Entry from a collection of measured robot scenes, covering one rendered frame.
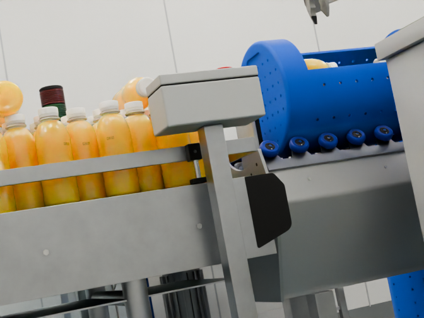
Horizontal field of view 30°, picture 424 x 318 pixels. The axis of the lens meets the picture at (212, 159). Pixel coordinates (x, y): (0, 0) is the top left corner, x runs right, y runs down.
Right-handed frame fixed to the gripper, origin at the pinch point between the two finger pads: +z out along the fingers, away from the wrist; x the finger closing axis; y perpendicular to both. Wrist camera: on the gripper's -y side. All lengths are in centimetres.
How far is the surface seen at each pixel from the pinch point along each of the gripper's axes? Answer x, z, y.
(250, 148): -21, 34, -34
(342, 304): 250, 101, 126
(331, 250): -11, 58, -14
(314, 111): -13.5, 26.1, -13.3
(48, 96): 33, 7, -64
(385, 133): -12.2, 33.1, 4.9
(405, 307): 53, 83, 42
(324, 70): -14.6, 17.3, -9.5
